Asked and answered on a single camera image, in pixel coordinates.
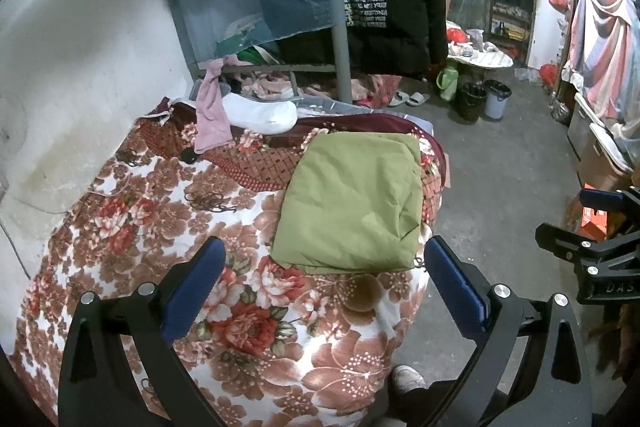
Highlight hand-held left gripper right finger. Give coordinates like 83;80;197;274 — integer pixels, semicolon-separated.
424;235;593;427

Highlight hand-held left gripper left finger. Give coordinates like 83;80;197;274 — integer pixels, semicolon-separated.
57;236;227;427

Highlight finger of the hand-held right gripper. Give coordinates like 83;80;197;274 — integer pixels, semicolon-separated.
535;222;608;264
578;188;640;220

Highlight green hooded jacket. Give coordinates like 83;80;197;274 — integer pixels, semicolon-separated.
270;131;423;275

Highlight pink white hanging clothes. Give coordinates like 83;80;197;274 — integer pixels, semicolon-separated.
561;0;640;124

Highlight person's right hand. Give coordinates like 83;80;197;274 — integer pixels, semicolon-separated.
600;304;640;375

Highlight orange box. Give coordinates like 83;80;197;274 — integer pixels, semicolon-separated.
579;201;610;244

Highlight floral blanket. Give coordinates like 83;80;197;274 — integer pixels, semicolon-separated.
7;102;451;427

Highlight white cabinet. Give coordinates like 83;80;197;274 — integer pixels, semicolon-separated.
566;91;637;174

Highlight person's white shoe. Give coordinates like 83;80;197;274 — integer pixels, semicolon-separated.
391;364;429;396

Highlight white blue waste bin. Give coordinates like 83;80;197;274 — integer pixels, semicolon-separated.
482;79;513;120

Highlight black waste bin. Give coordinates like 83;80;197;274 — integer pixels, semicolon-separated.
459;82;489;124

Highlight pink cloth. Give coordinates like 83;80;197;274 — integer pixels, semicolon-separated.
194;59;234;155

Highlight white sock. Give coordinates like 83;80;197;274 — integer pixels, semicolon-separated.
220;94;299;136

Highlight round table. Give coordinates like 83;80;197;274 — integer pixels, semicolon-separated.
446;43;515;71

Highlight green thermos jug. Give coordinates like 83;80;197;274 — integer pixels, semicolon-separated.
435;61;461;102

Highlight pink fuzzy blanket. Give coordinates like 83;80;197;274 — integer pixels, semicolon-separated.
234;71;402;104

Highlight green cloth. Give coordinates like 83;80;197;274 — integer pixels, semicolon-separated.
219;33;282;64

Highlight black tangled cord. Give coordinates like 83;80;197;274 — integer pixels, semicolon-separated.
116;148;152;166
184;191;237;214

